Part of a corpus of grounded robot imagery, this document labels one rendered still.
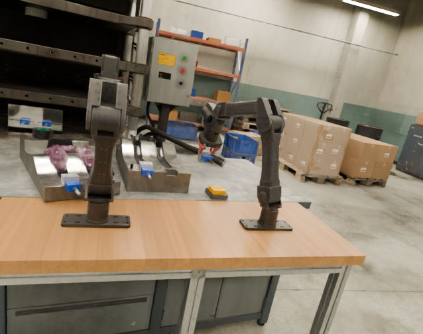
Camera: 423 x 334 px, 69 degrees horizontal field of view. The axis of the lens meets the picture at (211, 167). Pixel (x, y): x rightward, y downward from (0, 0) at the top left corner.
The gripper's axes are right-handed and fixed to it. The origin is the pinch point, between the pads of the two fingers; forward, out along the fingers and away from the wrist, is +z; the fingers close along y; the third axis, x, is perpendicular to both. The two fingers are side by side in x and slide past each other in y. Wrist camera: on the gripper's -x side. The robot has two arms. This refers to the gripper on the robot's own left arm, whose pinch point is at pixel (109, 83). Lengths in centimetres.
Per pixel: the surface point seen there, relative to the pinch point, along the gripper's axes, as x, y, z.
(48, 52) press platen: -8, 32, 65
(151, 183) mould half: 36.0, -19.6, -11.1
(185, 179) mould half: 33.8, -34.1, -10.0
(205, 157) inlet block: 26, -44, 0
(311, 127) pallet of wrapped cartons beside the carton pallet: 30, -301, 277
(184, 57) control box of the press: -20, -44, 75
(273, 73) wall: -63, -399, 626
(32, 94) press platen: 16, 40, 65
